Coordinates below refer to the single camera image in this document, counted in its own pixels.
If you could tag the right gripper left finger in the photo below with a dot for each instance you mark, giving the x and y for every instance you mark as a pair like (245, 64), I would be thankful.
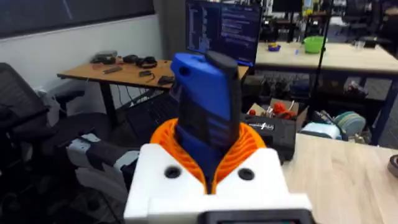
(158, 177)

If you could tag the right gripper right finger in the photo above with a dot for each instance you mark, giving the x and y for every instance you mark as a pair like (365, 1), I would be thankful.
(258, 174)

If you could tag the blue electric screwdriver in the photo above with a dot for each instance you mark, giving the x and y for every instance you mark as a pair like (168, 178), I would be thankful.
(206, 102)

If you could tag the black tool case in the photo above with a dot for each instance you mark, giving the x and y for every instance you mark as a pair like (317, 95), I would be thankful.
(273, 133)

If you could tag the cardboard box with toys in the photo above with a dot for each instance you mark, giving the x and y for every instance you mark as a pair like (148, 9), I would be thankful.
(281, 110)

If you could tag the black computer mouse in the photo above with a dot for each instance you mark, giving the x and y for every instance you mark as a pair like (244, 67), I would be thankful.
(166, 80)

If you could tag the brown wooden desk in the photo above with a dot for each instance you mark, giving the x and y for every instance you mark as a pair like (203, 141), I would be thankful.
(130, 76)

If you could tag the stack of teal plates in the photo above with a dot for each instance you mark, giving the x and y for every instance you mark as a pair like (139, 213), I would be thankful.
(351, 123)

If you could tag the black headphones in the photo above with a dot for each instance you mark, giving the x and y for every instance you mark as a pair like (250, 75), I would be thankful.
(146, 62)

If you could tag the grey remote control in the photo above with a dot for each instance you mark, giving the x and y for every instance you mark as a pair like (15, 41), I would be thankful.
(112, 69)

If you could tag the purple bowl with toy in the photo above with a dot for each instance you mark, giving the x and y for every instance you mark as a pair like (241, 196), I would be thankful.
(274, 47)

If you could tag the grey tape roll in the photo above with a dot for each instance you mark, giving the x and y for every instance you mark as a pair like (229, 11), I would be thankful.
(393, 165)

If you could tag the black stand pole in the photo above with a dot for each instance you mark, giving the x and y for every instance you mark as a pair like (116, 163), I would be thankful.
(320, 53)

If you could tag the black office chair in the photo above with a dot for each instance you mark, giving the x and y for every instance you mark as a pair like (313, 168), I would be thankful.
(28, 124)

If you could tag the green plastic bowl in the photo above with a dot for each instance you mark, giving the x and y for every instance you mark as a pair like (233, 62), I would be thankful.
(314, 44)

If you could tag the pale long table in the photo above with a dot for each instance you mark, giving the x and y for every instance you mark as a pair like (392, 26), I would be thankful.
(342, 57)

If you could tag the black computer monitor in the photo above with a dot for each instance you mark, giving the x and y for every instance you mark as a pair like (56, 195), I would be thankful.
(224, 29)

